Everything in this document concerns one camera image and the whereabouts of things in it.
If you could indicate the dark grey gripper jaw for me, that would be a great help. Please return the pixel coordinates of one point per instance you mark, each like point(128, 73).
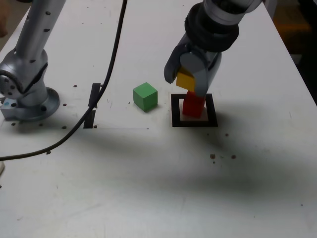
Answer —
point(172, 67)

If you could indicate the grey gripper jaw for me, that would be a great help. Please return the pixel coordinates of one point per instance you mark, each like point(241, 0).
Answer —
point(200, 79)

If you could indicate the yellow cube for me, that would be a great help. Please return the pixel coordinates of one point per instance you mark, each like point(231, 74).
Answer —
point(185, 80)

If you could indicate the red cube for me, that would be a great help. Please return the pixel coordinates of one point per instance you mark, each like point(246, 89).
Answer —
point(193, 106)

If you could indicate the green cube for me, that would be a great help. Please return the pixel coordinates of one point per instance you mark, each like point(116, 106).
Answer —
point(144, 96)

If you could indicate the black tape square outline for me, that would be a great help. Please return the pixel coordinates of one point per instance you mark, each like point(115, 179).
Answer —
point(175, 111)

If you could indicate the black tape strip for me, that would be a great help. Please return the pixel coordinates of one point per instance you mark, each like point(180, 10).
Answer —
point(93, 91)

